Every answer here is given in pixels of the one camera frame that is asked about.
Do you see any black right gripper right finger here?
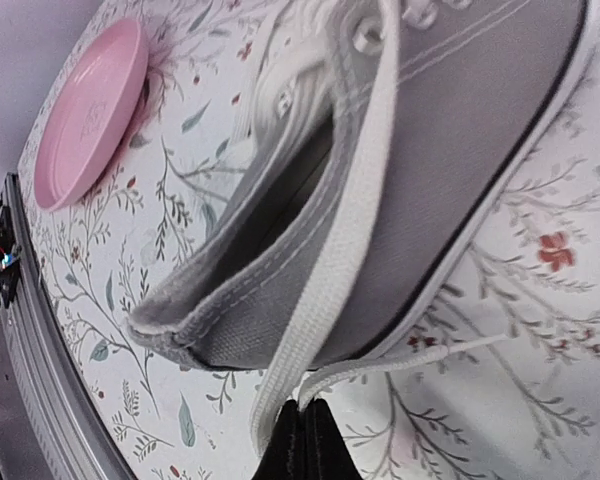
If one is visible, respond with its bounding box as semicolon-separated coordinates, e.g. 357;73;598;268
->
304;399;362;480

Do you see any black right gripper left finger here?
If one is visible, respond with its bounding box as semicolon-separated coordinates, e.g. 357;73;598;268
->
252;400;303;480

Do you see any floral patterned table mat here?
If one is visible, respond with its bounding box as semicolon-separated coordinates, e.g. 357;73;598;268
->
18;1;600;479

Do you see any pink plastic plate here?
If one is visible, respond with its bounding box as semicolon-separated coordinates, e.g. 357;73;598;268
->
34;18;149;212

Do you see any aluminium front rail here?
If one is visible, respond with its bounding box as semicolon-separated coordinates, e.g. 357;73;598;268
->
0;174;134;479

